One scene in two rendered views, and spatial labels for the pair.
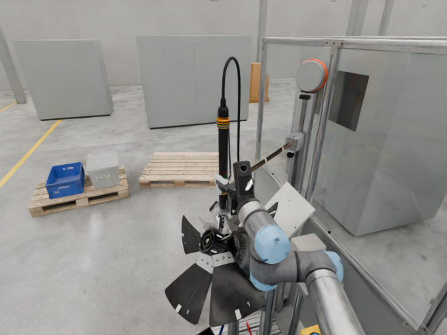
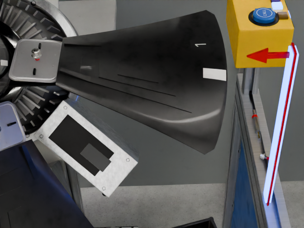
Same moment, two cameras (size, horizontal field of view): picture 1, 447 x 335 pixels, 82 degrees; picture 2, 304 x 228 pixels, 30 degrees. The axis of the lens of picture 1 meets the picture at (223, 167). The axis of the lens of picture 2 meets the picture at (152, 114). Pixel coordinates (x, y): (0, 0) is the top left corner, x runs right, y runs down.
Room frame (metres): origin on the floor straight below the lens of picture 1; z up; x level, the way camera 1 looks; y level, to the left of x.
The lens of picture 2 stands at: (0.49, 0.54, 1.66)
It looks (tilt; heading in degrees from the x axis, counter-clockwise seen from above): 43 degrees down; 287
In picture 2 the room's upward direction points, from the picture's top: 2 degrees counter-clockwise
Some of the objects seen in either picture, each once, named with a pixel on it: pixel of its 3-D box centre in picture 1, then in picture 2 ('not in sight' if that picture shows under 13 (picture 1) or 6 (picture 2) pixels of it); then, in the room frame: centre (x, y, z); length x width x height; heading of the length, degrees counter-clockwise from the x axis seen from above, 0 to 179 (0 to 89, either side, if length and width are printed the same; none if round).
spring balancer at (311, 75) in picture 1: (310, 76); not in sight; (1.38, -0.45, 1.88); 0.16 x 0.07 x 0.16; 51
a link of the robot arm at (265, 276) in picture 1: (271, 266); not in sight; (0.46, -0.12, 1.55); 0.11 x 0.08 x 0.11; 87
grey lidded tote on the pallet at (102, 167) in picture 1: (104, 169); not in sight; (3.32, 1.75, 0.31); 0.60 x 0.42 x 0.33; 23
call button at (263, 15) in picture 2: not in sight; (263, 16); (0.54, -0.34, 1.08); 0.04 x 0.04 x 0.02
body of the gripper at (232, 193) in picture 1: (243, 201); not in sight; (0.61, -0.06, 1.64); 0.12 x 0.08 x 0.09; 16
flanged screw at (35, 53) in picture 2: not in sight; (36, 57); (0.81, 0.00, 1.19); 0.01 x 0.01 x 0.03
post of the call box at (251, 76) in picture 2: not in sight; (252, 67); (0.55, -0.38, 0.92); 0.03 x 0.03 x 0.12; 16
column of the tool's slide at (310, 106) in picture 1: (288, 225); not in sight; (1.38, -0.45, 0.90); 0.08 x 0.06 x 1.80; 51
